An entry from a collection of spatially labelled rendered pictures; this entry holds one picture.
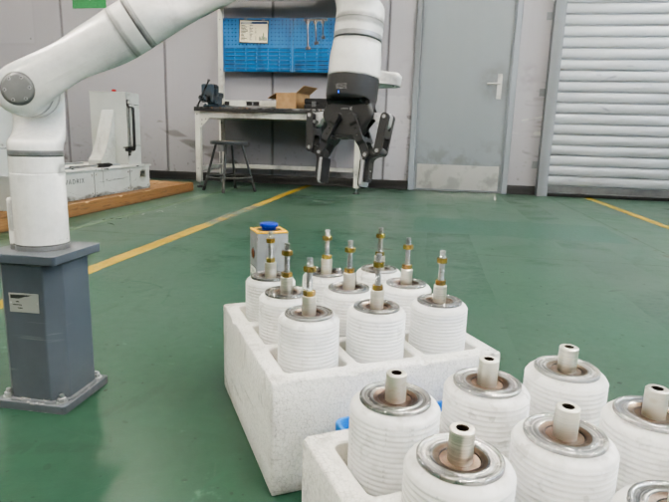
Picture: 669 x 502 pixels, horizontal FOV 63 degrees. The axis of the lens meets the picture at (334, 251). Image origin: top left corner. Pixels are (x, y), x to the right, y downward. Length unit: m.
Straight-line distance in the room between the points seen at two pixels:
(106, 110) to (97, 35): 3.50
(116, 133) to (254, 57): 2.04
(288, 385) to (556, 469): 0.40
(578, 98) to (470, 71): 1.06
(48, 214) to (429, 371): 0.73
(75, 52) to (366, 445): 0.81
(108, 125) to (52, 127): 3.35
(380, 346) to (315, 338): 0.11
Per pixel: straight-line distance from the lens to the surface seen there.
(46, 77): 1.09
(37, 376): 1.19
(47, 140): 1.12
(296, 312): 0.86
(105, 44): 1.07
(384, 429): 0.57
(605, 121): 6.01
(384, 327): 0.87
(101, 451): 1.04
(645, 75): 6.13
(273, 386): 0.80
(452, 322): 0.93
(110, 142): 4.47
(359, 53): 0.81
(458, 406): 0.64
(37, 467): 1.04
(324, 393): 0.83
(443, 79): 5.87
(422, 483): 0.49
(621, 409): 0.66
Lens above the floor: 0.52
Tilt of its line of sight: 12 degrees down
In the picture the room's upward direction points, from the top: 2 degrees clockwise
